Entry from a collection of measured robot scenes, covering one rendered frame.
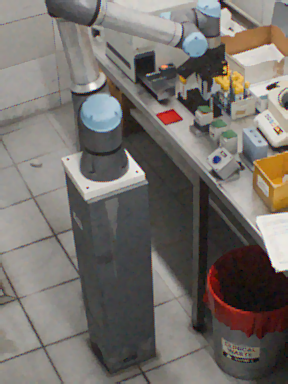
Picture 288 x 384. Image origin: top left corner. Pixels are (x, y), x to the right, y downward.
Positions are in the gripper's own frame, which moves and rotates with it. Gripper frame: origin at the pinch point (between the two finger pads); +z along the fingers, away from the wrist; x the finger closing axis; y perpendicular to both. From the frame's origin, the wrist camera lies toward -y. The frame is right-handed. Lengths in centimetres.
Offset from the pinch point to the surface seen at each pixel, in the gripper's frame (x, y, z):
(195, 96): 16.5, 6.1, 11.0
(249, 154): -22.7, 3.5, 9.6
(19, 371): 2, -80, 101
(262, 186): -39.3, -2.4, 8.3
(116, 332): -16, -44, 77
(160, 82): 26.3, -2.6, 7.8
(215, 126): -8.1, -0.5, 6.7
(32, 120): 163, -15, 101
